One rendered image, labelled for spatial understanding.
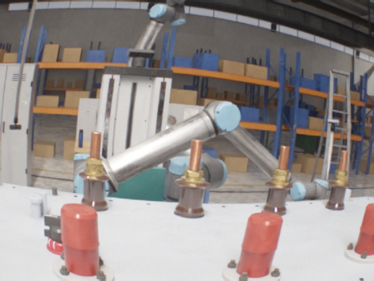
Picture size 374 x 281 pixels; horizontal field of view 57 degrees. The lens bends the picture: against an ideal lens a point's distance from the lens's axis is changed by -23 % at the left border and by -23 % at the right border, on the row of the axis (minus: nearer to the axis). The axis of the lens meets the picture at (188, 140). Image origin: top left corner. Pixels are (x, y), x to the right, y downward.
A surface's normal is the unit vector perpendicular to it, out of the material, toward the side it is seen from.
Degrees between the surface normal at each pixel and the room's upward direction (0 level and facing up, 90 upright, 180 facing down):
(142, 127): 90
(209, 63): 90
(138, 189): 90
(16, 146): 90
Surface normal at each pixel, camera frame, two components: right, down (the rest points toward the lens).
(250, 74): 0.19, 0.14
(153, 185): 0.40, 0.15
